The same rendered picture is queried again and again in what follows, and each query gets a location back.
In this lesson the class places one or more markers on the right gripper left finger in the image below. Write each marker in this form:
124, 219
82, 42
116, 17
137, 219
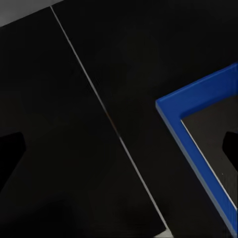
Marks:
12, 147

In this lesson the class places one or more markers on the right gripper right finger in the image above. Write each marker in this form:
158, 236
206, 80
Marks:
230, 148

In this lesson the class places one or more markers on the desk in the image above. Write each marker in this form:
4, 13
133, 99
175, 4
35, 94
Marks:
75, 179

